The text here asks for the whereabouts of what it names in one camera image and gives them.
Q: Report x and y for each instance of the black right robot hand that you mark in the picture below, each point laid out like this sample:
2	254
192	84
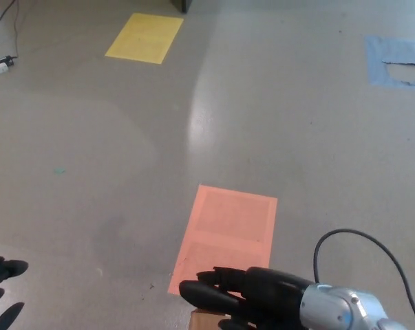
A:
276	292

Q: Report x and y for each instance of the black power plug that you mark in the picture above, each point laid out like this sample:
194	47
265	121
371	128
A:
5	60

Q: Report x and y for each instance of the orange paper sheet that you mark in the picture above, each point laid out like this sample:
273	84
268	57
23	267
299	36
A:
231	223

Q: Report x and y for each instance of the yellow paper sheet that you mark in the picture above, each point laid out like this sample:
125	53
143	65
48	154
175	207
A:
145	38

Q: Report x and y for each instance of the dark cabinet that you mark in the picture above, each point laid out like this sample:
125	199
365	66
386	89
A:
181	4

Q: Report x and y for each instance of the brown cardboard box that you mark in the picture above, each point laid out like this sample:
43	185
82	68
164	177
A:
203	321

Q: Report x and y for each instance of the torn blue paper sheet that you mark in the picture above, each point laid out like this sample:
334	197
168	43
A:
375	63

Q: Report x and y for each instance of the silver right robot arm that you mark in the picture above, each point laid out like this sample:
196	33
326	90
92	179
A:
341	309

